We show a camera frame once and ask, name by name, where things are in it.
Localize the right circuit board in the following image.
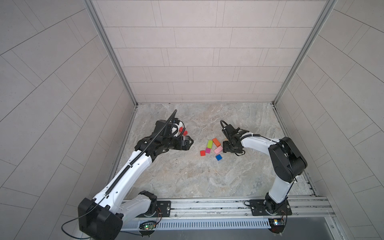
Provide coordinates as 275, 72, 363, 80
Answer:
268, 218, 286, 229

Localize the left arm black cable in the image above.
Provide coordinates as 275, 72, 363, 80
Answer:
61, 109, 178, 240

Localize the red arch wood block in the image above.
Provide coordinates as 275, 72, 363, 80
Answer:
179, 127, 188, 136

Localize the aluminium mounting rail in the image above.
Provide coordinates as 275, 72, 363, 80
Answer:
126, 196, 335, 228

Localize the lime green wood block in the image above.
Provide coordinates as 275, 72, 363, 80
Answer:
207, 140, 213, 149

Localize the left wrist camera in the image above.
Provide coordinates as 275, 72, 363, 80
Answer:
154, 118, 185, 138

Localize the circuit board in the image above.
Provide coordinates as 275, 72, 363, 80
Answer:
268, 218, 286, 229
139, 221, 157, 231

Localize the pink wood block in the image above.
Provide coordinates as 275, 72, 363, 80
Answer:
214, 146, 223, 155

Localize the orange wood block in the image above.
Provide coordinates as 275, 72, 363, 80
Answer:
212, 138, 221, 147

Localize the left circuit board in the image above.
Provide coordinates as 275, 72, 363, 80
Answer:
139, 221, 157, 231

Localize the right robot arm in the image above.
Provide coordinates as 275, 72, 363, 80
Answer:
220, 120, 308, 215

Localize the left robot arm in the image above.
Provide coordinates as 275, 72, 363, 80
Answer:
78, 136, 194, 240

